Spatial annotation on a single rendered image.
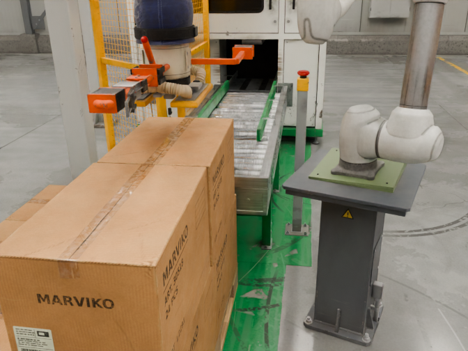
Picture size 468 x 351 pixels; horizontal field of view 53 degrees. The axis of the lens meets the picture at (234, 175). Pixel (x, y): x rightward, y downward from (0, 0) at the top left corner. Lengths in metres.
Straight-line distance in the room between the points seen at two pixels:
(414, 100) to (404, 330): 1.11
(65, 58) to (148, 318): 2.36
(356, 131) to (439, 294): 1.15
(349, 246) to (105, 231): 1.18
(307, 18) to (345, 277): 1.19
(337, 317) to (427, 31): 1.27
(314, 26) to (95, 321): 0.99
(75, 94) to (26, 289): 2.20
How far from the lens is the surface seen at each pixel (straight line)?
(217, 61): 1.84
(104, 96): 1.24
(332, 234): 2.08
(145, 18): 1.75
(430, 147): 1.85
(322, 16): 1.44
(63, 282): 1.17
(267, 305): 2.46
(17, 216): 2.35
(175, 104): 1.69
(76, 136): 3.37
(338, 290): 2.22
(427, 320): 2.53
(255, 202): 2.40
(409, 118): 1.84
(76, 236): 1.22
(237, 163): 2.75
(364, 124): 1.90
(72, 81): 3.28
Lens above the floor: 1.51
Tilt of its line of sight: 22 degrees down
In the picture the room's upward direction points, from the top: 1 degrees counter-clockwise
